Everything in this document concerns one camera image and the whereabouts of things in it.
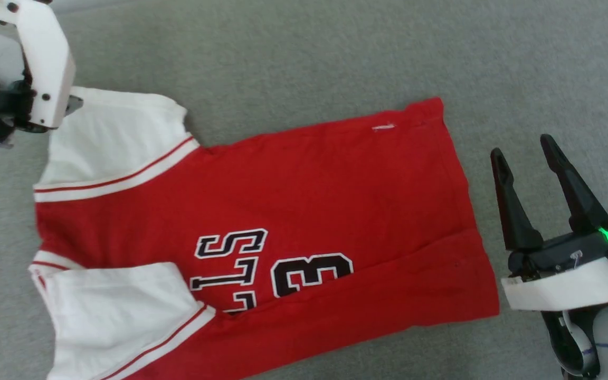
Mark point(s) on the grey fabric sofa seat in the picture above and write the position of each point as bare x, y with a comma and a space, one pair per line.
304, 53

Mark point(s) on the red and white jersey shirt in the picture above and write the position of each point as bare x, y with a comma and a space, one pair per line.
309, 211

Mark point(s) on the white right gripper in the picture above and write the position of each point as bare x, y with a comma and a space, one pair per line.
568, 287

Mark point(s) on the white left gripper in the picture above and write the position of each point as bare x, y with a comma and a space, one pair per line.
48, 63

